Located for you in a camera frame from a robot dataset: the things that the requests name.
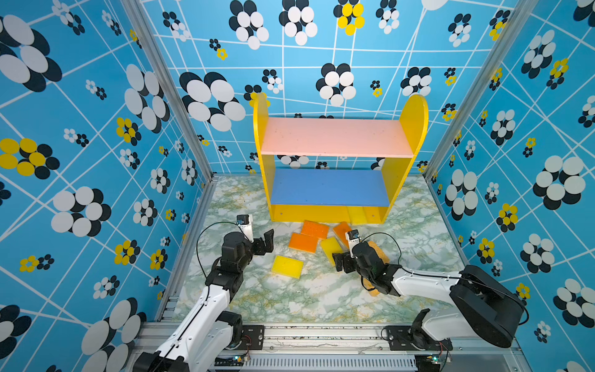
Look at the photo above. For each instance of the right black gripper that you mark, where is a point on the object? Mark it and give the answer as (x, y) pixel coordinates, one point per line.
(345, 258)

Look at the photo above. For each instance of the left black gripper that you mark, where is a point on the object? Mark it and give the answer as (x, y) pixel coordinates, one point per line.
(262, 249)

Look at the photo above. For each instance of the orange sponge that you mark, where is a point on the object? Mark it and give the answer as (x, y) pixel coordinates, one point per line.
(303, 243)
(340, 231)
(314, 230)

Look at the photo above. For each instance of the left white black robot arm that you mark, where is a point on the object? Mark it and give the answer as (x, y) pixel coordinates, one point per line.
(210, 327)

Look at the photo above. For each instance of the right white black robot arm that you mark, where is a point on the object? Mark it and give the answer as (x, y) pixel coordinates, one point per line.
(480, 306)

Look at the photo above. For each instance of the yellow shelf with coloured boards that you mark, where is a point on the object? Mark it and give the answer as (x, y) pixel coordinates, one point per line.
(358, 197)

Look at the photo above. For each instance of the tan sponge front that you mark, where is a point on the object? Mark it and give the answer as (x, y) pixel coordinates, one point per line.
(367, 285)

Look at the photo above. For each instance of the tan sponge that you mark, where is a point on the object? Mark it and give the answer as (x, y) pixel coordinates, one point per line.
(367, 285)
(379, 252)

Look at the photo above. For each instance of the tan sponge right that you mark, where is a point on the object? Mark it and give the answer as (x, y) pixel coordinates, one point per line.
(379, 252)

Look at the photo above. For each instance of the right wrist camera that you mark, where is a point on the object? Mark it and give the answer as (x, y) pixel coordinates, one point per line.
(353, 238)

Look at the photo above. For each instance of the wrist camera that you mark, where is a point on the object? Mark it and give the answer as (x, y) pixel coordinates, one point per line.
(353, 238)
(244, 222)

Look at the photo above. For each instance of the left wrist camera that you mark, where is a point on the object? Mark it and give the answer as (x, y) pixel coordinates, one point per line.
(244, 222)

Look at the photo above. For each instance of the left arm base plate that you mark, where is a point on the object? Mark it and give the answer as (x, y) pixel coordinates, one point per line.
(251, 338)

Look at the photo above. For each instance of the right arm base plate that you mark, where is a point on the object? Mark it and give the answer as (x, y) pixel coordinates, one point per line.
(403, 338)

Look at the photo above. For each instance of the aluminium front rail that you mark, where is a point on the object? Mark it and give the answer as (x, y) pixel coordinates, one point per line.
(341, 347)

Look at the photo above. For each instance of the left aluminium corner post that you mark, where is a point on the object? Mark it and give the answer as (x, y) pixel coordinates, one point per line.
(141, 25)

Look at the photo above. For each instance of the aluminium corner post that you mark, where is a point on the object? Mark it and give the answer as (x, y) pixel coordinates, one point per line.
(141, 25)
(519, 17)

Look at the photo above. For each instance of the right aluminium corner post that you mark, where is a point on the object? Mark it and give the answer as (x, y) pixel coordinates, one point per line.
(519, 17)

